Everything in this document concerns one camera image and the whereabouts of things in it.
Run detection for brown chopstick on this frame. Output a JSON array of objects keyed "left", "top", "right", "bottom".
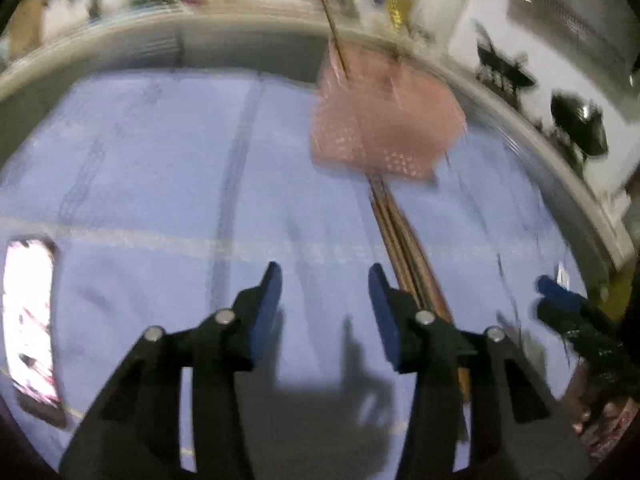
[{"left": 368, "top": 176, "right": 471, "bottom": 402}]

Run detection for smartphone with lit screen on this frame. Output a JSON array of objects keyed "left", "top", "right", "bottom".
[{"left": 1, "top": 236, "right": 67, "bottom": 429}]

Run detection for blue checked tablecloth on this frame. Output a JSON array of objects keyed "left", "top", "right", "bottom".
[{"left": 1, "top": 71, "right": 585, "bottom": 479}]

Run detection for steel range hood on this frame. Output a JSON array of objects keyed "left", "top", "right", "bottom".
[{"left": 512, "top": 0, "right": 639, "bottom": 96}]

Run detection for person's right hand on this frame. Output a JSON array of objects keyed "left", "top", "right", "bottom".
[{"left": 561, "top": 361, "right": 639, "bottom": 465}]

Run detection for black lidded wok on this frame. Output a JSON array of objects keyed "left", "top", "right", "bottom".
[{"left": 550, "top": 91, "right": 608, "bottom": 158}]

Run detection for black wok on stove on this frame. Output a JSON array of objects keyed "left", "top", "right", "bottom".
[{"left": 474, "top": 21, "right": 537, "bottom": 112}]

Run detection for chopsticks in left compartment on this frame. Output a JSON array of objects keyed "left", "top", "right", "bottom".
[{"left": 320, "top": 0, "right": 350, "bottom": 79}]

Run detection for pink perforated utensil basket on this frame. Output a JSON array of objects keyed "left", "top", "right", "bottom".
[{"left": 310, "top": 44, "right": 466, "bottom": 181}]

